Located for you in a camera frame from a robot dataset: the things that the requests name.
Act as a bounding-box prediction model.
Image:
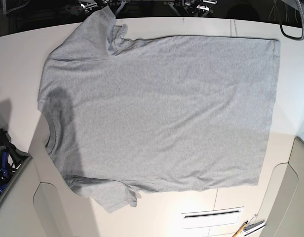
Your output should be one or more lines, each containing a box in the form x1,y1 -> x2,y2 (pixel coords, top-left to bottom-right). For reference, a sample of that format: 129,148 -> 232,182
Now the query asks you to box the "grey T-shirt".
38,7 -> 280,213

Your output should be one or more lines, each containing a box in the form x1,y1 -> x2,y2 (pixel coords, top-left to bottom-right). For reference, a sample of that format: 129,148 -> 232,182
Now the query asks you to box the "wooden handled tool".
232,221 -> 248,237

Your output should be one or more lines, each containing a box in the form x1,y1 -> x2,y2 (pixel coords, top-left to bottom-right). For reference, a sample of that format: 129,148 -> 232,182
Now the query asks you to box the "blue black equipment pile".
0,129 -> 31,195

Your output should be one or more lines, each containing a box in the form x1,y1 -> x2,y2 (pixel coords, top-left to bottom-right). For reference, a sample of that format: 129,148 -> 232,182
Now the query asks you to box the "white vent plate with slot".
181,207 -> 244,229

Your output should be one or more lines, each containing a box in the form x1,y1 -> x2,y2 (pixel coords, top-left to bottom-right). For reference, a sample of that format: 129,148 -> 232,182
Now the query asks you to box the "grey looped cable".
279,0 -> 304,40

